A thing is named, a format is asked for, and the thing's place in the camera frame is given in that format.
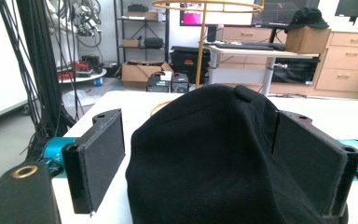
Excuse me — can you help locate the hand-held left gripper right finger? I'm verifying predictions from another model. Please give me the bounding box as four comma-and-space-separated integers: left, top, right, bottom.
271, 109, 358, 218

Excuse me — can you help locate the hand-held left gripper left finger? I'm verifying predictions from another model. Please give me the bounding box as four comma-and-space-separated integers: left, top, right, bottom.
62, 108, 127, 216

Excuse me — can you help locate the black baseball cap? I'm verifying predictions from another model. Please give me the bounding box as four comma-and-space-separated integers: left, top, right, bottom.
125, 82, 350, 224

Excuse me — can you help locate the round white table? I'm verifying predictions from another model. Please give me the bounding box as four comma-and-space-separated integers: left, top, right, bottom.
57, 67, 108, 85

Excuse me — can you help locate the open cardboard box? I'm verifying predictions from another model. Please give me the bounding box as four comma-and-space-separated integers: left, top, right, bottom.
120, 60, 175, 90

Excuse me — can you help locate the black and white equipment box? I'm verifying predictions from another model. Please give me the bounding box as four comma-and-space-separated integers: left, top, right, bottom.
145, 71, 173, 93

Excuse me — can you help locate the light wooden drawer cabinet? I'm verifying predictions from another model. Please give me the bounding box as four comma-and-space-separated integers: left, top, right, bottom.
314, 30, 358, 101

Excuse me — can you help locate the white desk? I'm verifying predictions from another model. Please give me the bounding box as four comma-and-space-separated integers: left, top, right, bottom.
207, 45, 321, 95

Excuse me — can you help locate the brown cardboard box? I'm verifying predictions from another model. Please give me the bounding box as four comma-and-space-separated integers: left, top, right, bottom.
284, 25, 333, 55

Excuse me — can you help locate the small cardboard box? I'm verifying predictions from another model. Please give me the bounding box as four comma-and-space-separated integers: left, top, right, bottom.
122, 38, 142, 49

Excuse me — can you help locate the black hard case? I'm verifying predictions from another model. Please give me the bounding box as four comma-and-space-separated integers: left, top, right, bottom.
169, 45, 212, 85

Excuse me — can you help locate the black bag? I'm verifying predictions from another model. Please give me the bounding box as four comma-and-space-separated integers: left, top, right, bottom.
143, 36, 165, 49

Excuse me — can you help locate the black keyboard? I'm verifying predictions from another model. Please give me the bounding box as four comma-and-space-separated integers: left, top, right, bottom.
213, 41, 286, 52

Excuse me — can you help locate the white panel on wheels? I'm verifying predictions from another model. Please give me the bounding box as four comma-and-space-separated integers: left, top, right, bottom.
0, 0, 36, 135

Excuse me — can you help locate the black cap on box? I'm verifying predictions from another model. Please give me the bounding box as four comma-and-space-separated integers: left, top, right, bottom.
283, 7, 330, 34

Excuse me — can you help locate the black metal shelf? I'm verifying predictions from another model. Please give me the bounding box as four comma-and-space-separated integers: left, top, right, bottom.
113, 0, 172, 67

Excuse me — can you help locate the monitor with dark screen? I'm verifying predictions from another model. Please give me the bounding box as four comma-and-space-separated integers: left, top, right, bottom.
252, 0, 322, 30

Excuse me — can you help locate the flat cardboard box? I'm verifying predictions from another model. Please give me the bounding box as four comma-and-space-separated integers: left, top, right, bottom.
126, 10, 160, 22

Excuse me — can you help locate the wooden hat stand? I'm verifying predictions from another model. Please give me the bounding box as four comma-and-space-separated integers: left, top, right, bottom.
149, 0, 266, 118

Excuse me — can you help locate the monitor with pink screen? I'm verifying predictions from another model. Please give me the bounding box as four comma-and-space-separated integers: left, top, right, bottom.
179, 2, 256, 28

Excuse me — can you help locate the bundle of black cables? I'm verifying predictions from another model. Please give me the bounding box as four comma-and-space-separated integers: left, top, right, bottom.
0, 0, 79, 161

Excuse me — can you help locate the black wall monitor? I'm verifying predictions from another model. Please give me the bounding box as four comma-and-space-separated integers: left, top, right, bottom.
334, 0, 358, 19

